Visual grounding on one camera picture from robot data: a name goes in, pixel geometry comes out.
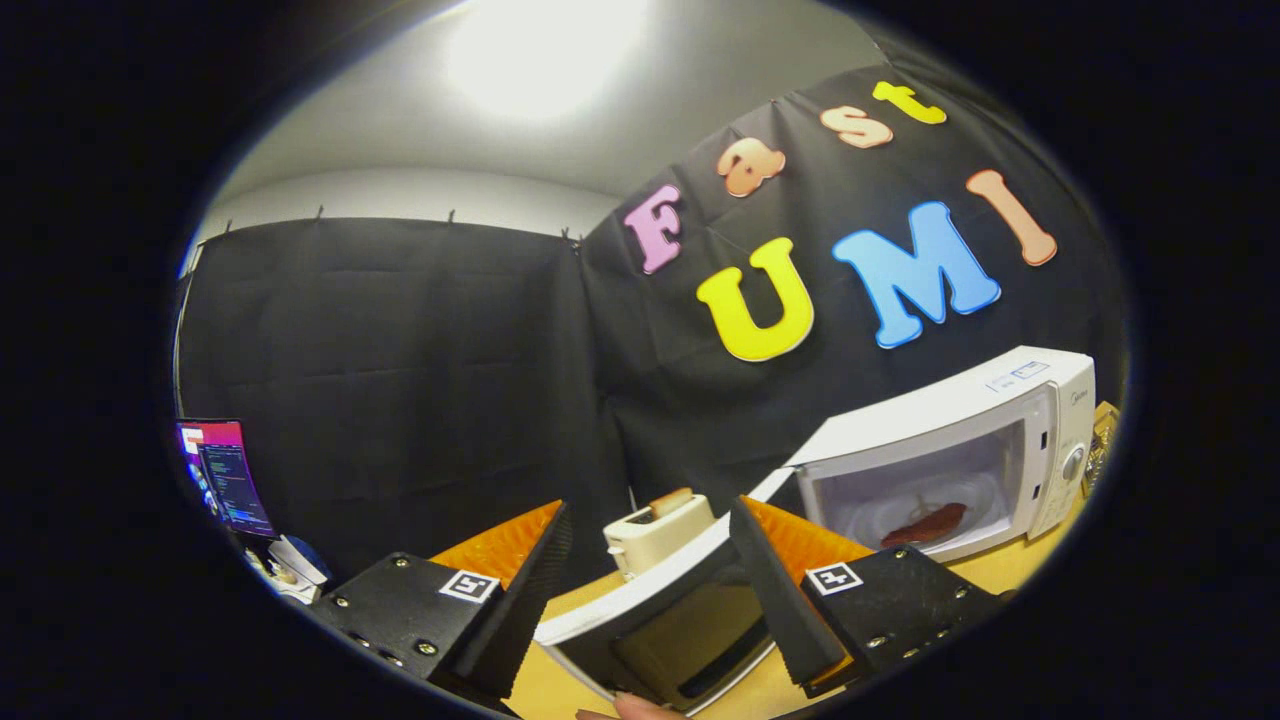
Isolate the computer monitor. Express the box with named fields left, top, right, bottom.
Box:
left=176, top=418, right=278, bottom=541

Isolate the cream bread toaster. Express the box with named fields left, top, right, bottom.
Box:
left=603, top=494, right=717, bottom=582

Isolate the brown roasted meat piece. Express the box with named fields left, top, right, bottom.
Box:
left=880, top=502, right=969, bottom=549

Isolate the metal wire utensil holder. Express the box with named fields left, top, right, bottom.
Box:
left=1084, top=400, right=1121, bottom=498

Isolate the white object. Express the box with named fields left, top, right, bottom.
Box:
left=262, top=535, right=333, bottom=606

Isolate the white toaster oven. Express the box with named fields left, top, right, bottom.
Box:
left=533, top=346, right=1097, bottom=717

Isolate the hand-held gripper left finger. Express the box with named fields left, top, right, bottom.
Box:
left=312, top=500, right=576, bottom=701

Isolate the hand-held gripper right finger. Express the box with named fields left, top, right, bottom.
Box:
left=728, top=496, right=1006, bottom=699

